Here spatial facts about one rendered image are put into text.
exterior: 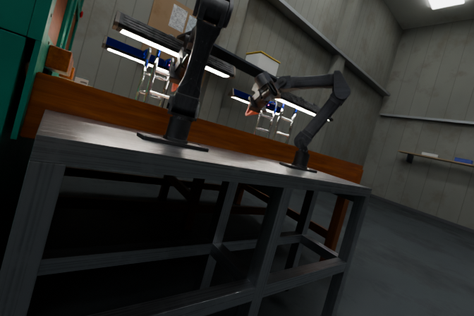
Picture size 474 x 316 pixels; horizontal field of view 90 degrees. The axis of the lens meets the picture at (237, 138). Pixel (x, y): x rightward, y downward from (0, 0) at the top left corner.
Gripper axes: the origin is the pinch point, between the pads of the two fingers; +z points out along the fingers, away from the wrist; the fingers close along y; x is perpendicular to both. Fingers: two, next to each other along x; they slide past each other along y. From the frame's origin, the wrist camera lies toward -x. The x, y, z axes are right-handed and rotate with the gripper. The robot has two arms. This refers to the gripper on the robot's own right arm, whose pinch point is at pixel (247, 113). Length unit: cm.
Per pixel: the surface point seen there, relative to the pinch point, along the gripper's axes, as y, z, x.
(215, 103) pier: -100, 158, -166
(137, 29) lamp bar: 57, -2, -25
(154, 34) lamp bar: 50, -2, -27
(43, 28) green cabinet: 82, -15, 11
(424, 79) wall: -699, -36, -336
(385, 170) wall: -698, 167, -144
